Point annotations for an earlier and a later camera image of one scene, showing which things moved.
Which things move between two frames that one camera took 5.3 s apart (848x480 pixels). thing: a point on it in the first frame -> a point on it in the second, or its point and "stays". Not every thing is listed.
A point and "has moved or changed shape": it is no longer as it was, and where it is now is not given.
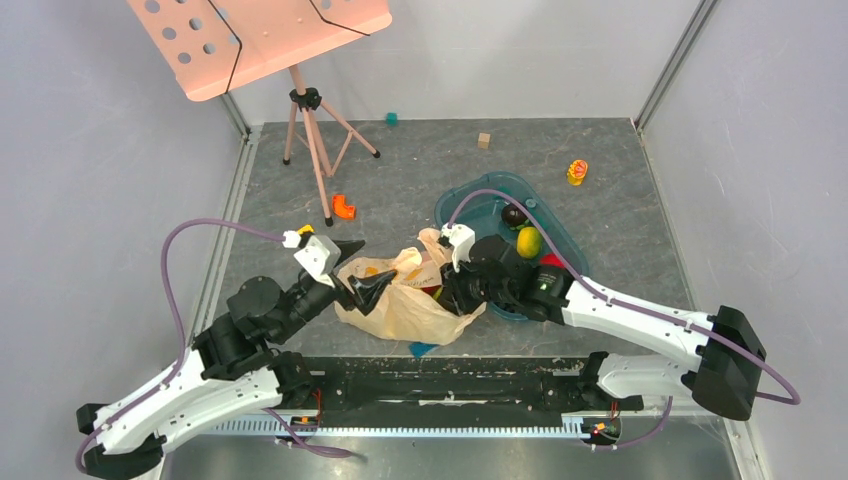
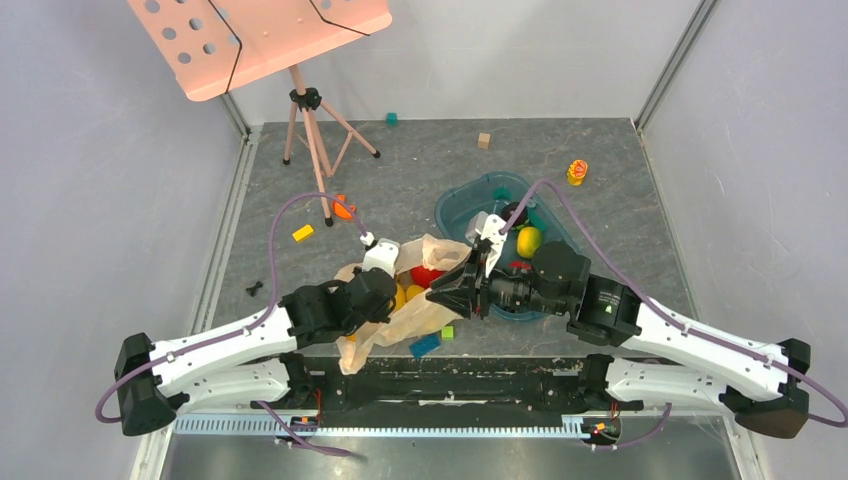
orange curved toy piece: (341, 209) stays
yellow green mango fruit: (529, 242) stays
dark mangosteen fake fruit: (513, 217) stays
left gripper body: (312, 300) -> (381, 315)
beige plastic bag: (408, 307) has moved or changed shape
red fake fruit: (432, 289) has moved or changed shape
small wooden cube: (484, 140) stays
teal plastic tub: (477, 203) stays
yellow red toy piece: (577, 172) stays
